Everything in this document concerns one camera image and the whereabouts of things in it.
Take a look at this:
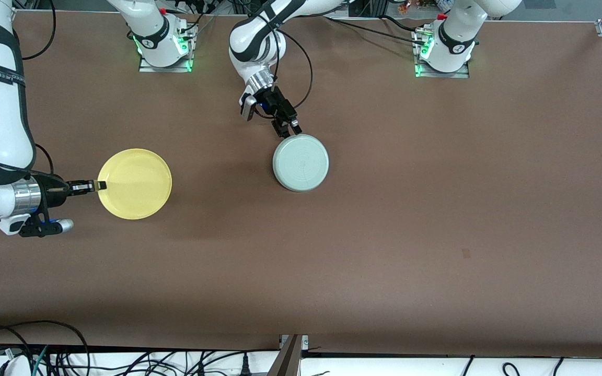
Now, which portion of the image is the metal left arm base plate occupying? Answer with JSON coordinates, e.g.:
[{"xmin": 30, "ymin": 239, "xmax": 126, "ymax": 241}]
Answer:
[{"xmin": 413, "ymin": 29, "xmax": 470, "ymax": 79}]

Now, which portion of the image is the looped black floor cable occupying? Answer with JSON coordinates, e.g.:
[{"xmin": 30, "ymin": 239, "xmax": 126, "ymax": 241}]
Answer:
[{"xmin": 0, "ymin": 320, "xmax": 91, "ymax": 376}]

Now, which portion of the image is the small metal bracket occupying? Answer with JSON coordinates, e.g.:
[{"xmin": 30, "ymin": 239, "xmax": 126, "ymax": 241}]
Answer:
[{"xmin": 279, "ymin": 334, "xmax": 310, "ymax": 349}]

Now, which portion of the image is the yellow plastic plate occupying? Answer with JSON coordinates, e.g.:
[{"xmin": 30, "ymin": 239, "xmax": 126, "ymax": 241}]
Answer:
[{"xmin": 97, "ymin": 149, "xmax": 173, "ymax": 220}]

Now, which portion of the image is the long black base cable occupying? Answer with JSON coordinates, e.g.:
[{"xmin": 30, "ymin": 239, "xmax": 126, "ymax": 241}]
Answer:
[{"xmin": 327, "ymin": 15, "xmax": 427, "ymax": 45}]

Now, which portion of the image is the aluminium profile beam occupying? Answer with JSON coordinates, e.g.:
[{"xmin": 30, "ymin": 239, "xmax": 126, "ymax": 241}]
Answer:
[{"xmin": 267, "ymin": 334, "xmax": 303, "ymax": 376}]

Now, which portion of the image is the brown table cover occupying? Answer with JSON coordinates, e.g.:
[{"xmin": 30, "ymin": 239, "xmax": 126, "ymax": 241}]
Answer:
[{"xmin": 0, "ymin": 9, "xmax": 602, "ymax": 359}]

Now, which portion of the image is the green network cable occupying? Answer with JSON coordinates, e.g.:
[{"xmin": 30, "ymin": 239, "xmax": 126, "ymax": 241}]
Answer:
[{"xmin": 31, "ymin": 345, "xmax": 50, "ymax": 376}]

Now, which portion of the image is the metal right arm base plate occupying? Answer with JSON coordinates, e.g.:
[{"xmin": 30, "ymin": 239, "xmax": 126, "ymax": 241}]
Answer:
[{"xmin": 138, "ymin": 23, "xmax": 198, "ymax": 73}]

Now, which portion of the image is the short black base cable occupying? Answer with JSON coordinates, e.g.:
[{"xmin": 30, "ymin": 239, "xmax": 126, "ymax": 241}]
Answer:
[{"xmin": 382, "ymin": 14, "xmax": 430, "ymax": 32}]

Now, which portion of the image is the colourful small toy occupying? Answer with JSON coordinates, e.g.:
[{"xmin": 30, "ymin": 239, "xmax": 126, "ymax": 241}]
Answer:
[{"xmin": 397, "ymin": 0, "xmax": 438, "ymax": 14}]

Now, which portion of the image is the black cable bundle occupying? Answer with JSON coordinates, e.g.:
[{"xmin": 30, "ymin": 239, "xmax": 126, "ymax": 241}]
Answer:
[{"xmin": 172, "ymin": 0, "xmax": 217, "ymax": 40}]

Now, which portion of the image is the white power adapter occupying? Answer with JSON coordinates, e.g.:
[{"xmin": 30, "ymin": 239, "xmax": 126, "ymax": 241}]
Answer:
[{"xmin": 0, "ymin": 354, "xmax": 33, "ymax": 376}]

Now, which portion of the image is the pale green plastic plate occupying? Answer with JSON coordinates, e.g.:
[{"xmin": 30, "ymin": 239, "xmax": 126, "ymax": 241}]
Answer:
[{"xmin": 272, "ymin": 134, "xmax": 330, "ymax": 193}]

